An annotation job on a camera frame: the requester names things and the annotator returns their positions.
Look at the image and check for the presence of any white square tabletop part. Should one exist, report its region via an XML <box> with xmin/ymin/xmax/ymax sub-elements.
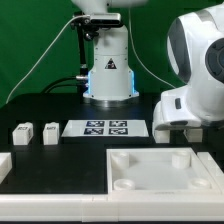
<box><xmin>106</xmin><ymin>148</ymin><xmax>222</xmax><ymax>194</ymax></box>

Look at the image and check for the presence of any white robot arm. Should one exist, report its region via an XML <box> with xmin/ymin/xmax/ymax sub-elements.
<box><xmin>71</xmin><ymin>0</ymin><xmax>224</xmax><ymax>130</ymax></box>

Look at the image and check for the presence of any white marker tag sheet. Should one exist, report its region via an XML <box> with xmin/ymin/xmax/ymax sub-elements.
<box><xmin>62</xmin><ymin>120</ymin><xmax>149</xmax><ymax>137</ymax></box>

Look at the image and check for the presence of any white U-shaped obstacle fence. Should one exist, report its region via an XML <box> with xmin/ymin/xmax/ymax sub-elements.
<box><xmin>0</xmin><ymin>152</ymin><xmax>224</xmax><ymax>222</ymax></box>

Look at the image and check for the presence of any black cable at base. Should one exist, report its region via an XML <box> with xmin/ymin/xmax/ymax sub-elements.
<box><xmin>41</xmin><ymin>77</ymin><xmax>88</xmax><ymax>94</ymax></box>

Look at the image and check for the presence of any white cable right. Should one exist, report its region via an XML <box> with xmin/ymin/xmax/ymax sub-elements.
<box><xmin>126</xmin><ymin>7</ymin><xmax>182</xmax><ymax>94</ymax></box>

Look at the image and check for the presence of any white cable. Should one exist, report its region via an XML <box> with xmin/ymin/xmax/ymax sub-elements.
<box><xmin>5</xmin><ymin>14</ymin><xmax>91</xmax><ymax>105</ymax></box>
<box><xmin>126</xmin><ymin>7</ymin><xmax>182</xmax><ymax>94</ymax></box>

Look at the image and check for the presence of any white cable left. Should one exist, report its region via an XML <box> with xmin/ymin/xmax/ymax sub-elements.
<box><xmin>5</xmin><ymin>14</ymin><xmax>91</xmax><ymax>105</ymax></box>

